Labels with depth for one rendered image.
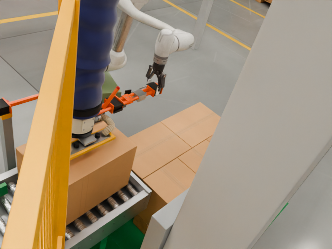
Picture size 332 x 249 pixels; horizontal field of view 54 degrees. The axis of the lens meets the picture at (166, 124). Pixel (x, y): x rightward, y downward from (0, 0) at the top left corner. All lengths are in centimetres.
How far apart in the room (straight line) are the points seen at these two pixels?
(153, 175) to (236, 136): 199
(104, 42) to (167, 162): 140
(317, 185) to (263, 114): 358
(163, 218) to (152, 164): 181
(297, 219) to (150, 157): 167
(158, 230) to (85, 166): 120
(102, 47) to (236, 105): 103
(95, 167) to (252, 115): 152
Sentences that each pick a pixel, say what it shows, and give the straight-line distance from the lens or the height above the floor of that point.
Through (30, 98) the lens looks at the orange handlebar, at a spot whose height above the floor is 123.
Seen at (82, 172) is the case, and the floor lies 95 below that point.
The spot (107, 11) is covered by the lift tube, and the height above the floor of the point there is 187.
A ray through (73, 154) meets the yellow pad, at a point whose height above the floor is 111.
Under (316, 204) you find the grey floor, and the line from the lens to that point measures 387.
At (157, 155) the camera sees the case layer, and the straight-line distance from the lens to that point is 268.
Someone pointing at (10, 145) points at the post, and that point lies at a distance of 245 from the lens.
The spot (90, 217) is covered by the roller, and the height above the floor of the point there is 54.
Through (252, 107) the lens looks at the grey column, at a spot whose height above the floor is 216.
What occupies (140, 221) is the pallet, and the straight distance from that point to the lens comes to 280.
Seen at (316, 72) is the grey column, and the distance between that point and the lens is 47.
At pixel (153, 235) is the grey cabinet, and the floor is 171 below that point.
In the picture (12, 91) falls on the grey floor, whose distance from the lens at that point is 406.
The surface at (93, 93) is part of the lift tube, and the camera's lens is 164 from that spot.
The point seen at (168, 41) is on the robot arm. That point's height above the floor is 158.
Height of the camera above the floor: 243
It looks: 39 degrees down
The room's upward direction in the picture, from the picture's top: 17 degrees clockwise
